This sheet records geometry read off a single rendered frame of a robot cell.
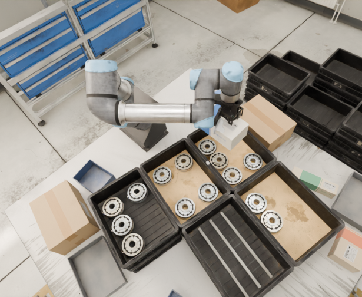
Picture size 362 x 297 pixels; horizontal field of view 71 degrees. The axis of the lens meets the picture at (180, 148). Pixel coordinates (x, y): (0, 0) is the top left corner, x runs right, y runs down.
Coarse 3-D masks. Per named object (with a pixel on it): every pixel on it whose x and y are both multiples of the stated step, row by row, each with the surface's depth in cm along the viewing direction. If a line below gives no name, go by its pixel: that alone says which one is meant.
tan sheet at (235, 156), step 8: (208, 136) 151; (216, 144) 148; (240, 144) 146; (224, 152) 145; (232, 152) 144; (240, 152) 144; (248, 152) 143; (232, 160) 142; (240, 160) 141; (240, 168) 139; (232, 176) 137; (248, 176) 136
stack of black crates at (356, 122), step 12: (360, 108) 189; (348, 120) 188; (360, 120) 187; (336, 132) 185; (348, 132) 177; (360, 132) 170; (336, 144) 191; (348, 144) 184; (360, 144) 176; (336, 156) 199; (348, 156) 191; (360, 156) 182; (360, 168) 190
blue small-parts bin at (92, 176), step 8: (88, 160) 157; (88, 168) 160; (96, 168) 162; (80, 176) 157; (88, 176) 159; (96, 176) 159; (104, 176) 158; (112, 176) 151; (88, 184) 156; (96, 184) 156; (104, 184) 148
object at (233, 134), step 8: (216, 104) 123; (216, 112) 121; (224, 120) 118; (240, 120) 117; (208, 128) 121; (224, 128) 116; (232, 128) 115; (240, 128) 115; (216, 136) 121; (224, 136) 114; (232, 136) 113; (240, 136) 118; (224, 144) 120; (232, 144) 116
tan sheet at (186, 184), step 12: (156, 168) 144; (168, 168) 143; (192, 168) 141; (180, 180) 138; (192, 180) 138; (204, 180) 137; (168, 192) 135; (180, 192) 135; (192, 192) 134; (168, 204) 132; (204, 204) 130
